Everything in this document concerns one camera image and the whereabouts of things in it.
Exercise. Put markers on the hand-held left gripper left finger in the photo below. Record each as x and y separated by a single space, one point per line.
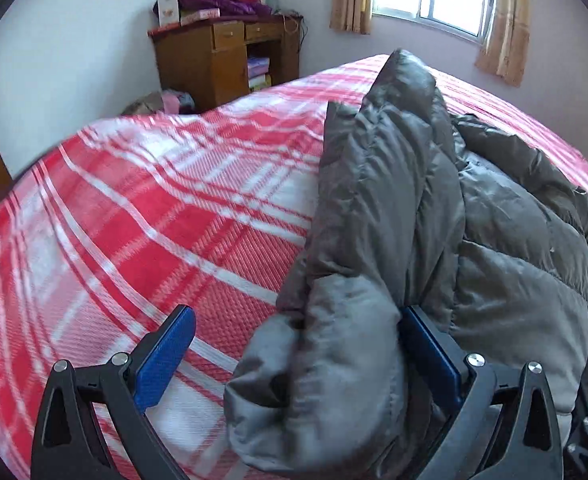
166 355

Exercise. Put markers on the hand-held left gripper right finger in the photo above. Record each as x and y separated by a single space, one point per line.
431 357

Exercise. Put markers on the grey puffer jacket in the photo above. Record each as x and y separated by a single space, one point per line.
499 260

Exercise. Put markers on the pile of clothes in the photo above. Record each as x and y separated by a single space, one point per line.
173 100

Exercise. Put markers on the bed with red plaid sheet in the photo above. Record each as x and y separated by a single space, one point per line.
148 210

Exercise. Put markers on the brown wooden desk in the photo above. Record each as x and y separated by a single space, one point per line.
188 70

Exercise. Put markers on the yellow and white box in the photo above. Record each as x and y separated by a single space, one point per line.
260 83

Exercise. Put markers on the flat pink box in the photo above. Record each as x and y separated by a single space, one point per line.
198 16

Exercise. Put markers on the white picture box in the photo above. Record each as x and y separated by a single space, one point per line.
167 10

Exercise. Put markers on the purple cloth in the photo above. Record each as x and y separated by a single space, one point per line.
213 1

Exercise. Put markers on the pale green container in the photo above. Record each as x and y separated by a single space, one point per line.
271 0

